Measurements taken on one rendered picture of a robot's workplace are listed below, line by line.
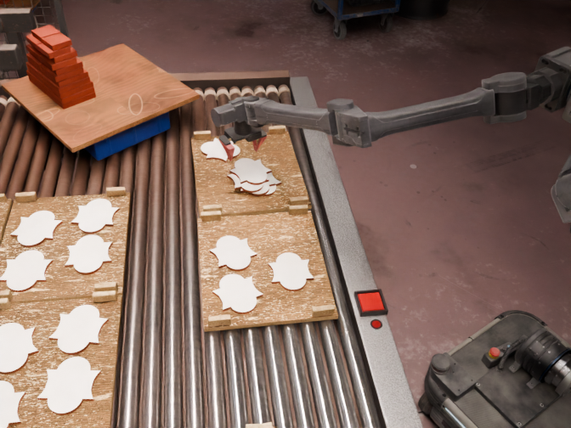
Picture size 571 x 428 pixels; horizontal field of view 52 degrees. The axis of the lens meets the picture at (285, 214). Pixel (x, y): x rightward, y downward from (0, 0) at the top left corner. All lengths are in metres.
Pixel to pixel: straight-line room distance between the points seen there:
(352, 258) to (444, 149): 2.19
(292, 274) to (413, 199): 1.85
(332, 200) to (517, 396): 1.02
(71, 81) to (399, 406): 1.45
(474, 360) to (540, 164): 1.81
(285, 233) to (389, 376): 0.53
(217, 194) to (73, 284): 0.52
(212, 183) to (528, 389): 1.38
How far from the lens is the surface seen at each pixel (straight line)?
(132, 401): 1.47
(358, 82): 4.38
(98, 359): 1.52
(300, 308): 1.57
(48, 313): 1.64
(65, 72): 2.12
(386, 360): 1.53
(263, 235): 1.74
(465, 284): 3.03
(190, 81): 2.44
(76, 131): 2.04
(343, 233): 1.80
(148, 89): 2.21
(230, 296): 1.58
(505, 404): 2.36
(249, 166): 1.93
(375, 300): 1.62
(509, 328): 2.60
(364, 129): 1.38
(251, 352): 1.50
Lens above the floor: 2.17
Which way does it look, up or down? 43 degrees down
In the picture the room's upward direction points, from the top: 3 degrees clockwise
